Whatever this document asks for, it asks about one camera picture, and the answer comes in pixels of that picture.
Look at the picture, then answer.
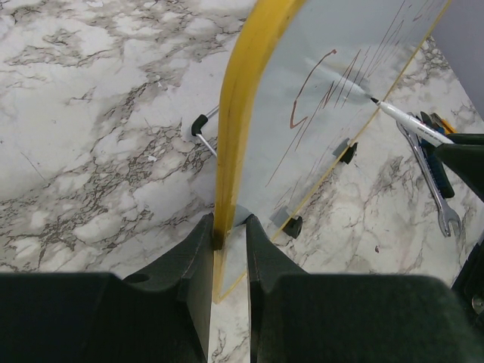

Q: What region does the yellow utility knife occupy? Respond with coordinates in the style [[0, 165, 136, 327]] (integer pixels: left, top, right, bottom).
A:
[[430, 113, 457, 135]]

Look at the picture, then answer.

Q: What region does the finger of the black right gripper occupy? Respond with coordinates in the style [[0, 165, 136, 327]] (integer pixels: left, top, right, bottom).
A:
[[434, 133, 484, 200]]

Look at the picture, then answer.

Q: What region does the metal whiteboard stand leg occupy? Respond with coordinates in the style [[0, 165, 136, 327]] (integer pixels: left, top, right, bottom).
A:
[[190, 105, 219, 158]]

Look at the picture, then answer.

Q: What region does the silver open-end wrench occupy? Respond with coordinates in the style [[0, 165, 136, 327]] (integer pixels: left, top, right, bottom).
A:
[[396, 123, 462, 238]]

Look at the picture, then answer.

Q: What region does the blue handled tool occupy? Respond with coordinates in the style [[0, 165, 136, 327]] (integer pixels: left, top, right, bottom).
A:
[[418, 111, 455, 199]]

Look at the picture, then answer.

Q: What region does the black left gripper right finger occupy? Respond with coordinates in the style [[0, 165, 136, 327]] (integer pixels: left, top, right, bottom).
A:
[[246, 216, 483, 362]]

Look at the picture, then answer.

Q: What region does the yellow framed whiteboard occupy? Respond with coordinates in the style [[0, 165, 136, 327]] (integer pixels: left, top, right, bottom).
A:
[[213, 1, 448, 301]]

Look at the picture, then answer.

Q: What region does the black whiteboard foot right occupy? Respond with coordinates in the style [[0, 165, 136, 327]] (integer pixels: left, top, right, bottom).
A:
[[340, 142, 358, 165]]

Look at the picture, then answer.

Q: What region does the black whiteboard foot middle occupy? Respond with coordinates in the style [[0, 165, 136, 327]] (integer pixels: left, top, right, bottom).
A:
[[283, 216, 303, 238]]

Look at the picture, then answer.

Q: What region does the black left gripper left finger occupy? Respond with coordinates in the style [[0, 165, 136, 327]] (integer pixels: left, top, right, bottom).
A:
[[1, 214, 213, 362]]

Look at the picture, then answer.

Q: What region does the black whiteboard foot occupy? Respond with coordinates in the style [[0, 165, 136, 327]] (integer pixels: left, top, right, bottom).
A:
[[340, 142, 358, 165], [283, 216, 303, 238]]

